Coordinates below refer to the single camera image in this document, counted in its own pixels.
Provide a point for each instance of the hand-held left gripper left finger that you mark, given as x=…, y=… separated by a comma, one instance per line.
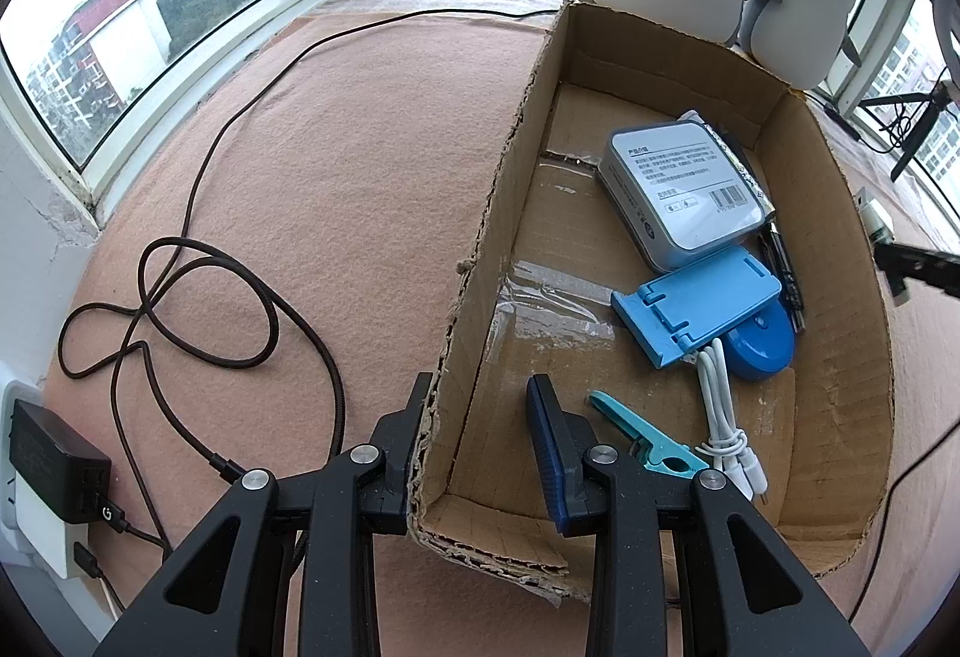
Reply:
x=390, y=469

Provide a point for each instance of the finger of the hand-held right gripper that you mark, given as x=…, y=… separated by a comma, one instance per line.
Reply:
x=919, y=263

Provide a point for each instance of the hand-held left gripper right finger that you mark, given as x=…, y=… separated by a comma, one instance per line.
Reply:
x=544, y=454

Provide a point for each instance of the white adapter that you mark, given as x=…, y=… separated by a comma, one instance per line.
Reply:
x=874, y=218

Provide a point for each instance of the teal clip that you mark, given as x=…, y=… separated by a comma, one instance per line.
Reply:
x=645, y=439

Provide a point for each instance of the black pen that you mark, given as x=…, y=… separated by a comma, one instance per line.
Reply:
x=784, y=271

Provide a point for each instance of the cardboard box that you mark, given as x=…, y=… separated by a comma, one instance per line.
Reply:
x=525, y=297

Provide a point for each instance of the blue round tape measure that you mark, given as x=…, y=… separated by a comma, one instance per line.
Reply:
x=765, y=346

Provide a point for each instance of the blue phone stand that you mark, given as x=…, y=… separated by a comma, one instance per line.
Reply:
x=697, y=297

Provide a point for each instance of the grey tin box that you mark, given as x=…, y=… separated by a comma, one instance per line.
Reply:
x=675, y=184

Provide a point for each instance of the black tripod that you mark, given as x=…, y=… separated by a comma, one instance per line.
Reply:
x=919, y=128

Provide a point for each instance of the small grey penguin plush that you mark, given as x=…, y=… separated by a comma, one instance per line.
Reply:
x=795, y=12

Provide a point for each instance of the pink felt blanket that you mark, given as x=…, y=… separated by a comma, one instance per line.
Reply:
x=337, y=177

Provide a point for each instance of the black charger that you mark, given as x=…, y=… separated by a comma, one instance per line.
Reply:
x=52, y=462

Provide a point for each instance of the white power strip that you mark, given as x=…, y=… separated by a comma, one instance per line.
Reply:
x=41, y=533

